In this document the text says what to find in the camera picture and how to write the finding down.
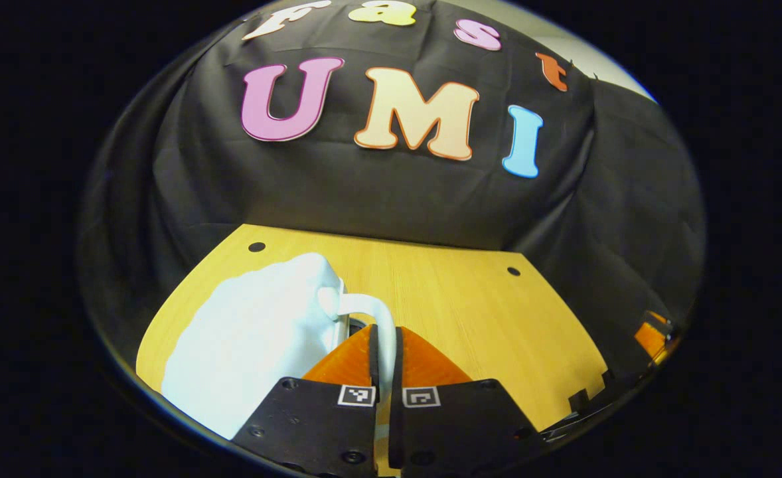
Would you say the light blue suitcase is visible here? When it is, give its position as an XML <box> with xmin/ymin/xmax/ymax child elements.
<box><xmin>161</xmin><ymin>252</ymin><xmax>398</xmax><ymax>442</ymax></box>

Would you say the black backdrop cloth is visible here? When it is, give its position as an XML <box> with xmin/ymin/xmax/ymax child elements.
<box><xmin>79</xmin><ymin>0</ymin><xmax>707</xmax><ymax>372</ymax></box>

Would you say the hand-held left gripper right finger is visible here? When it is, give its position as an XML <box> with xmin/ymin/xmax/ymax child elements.
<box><xmin>388</xmin><ymin>325</ymin><xmax>544</xmax><ymax>475</ymax></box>

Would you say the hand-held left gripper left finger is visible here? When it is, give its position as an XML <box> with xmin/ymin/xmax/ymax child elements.
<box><xmin>232</xmin><ymin>323</ymin><xmax>380</xmax><ymax>478</ymax></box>

